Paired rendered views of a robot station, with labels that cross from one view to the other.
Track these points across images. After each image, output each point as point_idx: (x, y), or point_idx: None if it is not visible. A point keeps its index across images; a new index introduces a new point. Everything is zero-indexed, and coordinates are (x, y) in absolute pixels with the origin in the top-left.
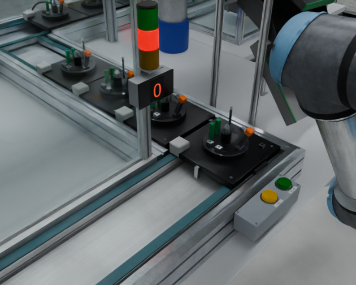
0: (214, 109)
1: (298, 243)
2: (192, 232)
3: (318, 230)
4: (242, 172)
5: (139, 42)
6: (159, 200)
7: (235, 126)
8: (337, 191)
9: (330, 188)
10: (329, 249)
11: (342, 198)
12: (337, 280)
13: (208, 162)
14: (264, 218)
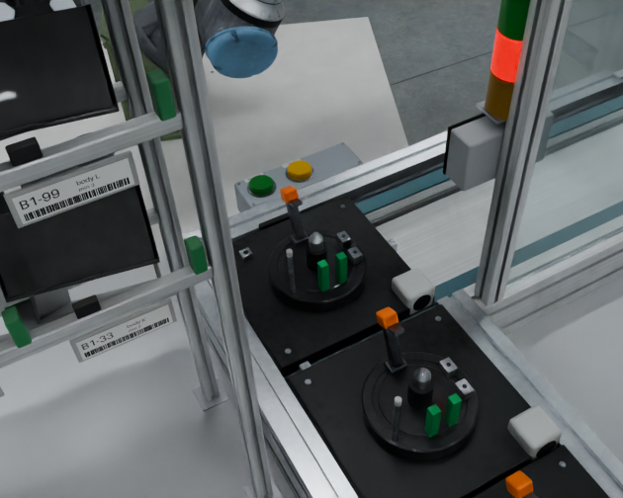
0: (275, 411)
1: None
2: (436, 148)
3: (229, 194)
4: (317, 211)
5: None
6: (469, 239)
7: (261, 324)
8: (282, 9)
9: (272, 37)
10: (237, 170)
11: (283, 4)
12: (259, 139)
13: (368, 244)
14: (327, 148)
